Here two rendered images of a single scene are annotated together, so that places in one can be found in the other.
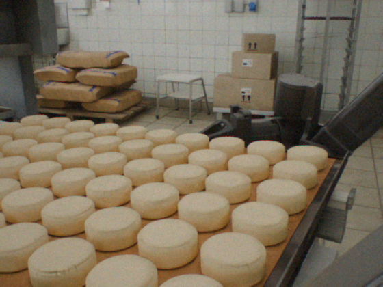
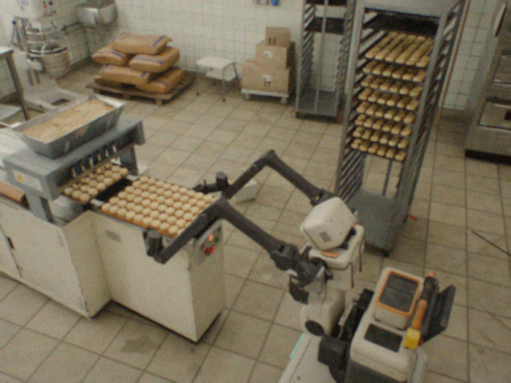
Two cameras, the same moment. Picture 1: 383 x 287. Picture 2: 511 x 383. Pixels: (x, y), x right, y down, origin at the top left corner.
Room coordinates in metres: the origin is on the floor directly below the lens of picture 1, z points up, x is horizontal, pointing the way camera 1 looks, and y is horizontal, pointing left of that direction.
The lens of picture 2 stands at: (-1.52, -0.34, 2.42)
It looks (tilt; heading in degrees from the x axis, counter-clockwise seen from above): 35 degrees down; 359
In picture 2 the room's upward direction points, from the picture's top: 1 degrees clockwise
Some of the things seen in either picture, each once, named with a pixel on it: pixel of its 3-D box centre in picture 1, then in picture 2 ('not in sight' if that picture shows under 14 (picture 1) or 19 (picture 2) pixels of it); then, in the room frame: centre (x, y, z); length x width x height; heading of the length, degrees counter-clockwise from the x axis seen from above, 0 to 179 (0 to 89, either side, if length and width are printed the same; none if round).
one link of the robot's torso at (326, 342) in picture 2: not in sight; (326, 330); (-0.09, -0.72, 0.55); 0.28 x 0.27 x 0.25; 151
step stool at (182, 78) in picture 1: (183, 96); (218, 76); (4.20, 0.08, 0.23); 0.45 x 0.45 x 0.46; 61
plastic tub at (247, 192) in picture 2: not in sight; (239, 185); (1.89, -0.24, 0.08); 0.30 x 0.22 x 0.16; 24
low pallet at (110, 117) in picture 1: (91, 108); (142, 84); (4.31, 1.12, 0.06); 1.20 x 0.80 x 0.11; 71
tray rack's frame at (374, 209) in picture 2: not in sight; (389, 129); (1.36, -1.33, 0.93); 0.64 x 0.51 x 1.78; 149
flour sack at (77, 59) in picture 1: (91, 58); (140, 43); (4.31, 1.07, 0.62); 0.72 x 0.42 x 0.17; 75
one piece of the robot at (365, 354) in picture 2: not in sight; (382, 337); (-0.16, -0.97, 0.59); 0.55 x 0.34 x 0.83; 151
